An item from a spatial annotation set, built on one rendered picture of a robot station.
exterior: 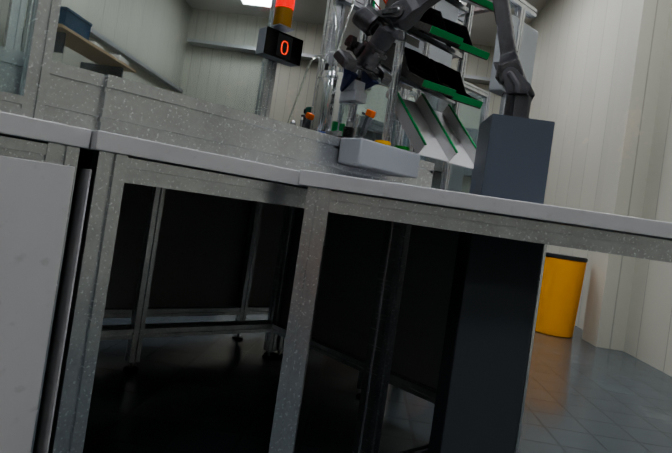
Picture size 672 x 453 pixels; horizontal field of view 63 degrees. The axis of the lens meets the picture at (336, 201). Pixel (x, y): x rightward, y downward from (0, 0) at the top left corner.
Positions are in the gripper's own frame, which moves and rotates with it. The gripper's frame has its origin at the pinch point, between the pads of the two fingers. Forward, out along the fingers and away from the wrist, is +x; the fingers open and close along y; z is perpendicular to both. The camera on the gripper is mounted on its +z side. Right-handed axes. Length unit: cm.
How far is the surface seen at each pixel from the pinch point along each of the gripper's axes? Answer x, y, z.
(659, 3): -104, -382, 150
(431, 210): -4, 21, -59
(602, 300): 98, -374, 3
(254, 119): 5, 43, -27
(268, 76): 10.1, 19.5, 8.5
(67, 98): 9, 77, -28
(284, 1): -7.6, 20.6, 17.9
